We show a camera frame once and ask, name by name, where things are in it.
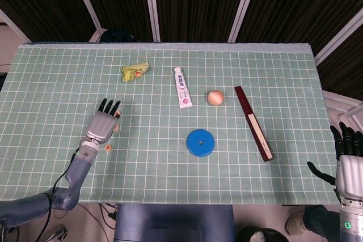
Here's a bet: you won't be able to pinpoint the tan shoe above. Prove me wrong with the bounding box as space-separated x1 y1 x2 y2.
285 211 307 236

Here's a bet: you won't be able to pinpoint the white toothpaste tube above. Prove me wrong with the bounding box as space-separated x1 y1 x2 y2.
173 67 193 109

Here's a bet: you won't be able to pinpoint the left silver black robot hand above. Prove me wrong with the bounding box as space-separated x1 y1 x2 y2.
86 98 122 144

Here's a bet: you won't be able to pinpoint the green crumpled snack packet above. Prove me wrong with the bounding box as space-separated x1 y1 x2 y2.
121 62 150 83

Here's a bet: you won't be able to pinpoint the blue-grey robot torso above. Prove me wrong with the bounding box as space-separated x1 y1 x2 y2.
113 203 236 242

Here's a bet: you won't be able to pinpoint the blue disc with hole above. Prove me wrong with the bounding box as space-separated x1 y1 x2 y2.
185 129 216 158

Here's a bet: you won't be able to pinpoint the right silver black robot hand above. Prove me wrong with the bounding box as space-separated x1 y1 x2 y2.
307 122 363 201

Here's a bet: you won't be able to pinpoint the dark red folded fan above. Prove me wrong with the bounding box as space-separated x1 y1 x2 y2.
234 86 275 163

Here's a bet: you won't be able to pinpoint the black object behind table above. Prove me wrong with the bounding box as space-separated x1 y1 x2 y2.
99 28 140 43

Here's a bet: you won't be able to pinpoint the peach coloured ball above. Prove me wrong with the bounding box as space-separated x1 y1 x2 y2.
207 90 225 107

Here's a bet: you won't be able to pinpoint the white metal frame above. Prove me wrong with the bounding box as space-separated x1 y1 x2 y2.
322 89 363 125

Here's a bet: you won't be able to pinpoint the person in dark clothes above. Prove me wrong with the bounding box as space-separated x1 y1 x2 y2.
302 204 341 239

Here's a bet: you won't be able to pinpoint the thin floor cables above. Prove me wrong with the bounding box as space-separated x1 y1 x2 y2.
98 202 119 229

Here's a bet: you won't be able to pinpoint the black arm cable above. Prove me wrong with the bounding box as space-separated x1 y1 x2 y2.
35 148 82 242

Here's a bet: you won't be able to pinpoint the black round bin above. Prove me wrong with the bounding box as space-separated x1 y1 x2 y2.
237 226 290 242

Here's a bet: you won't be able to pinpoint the chrome metal bracket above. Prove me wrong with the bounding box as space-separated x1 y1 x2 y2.
45 226 69 242

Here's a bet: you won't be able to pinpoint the green checkered tablecloth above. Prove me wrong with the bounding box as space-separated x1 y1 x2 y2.
0 43 343 206

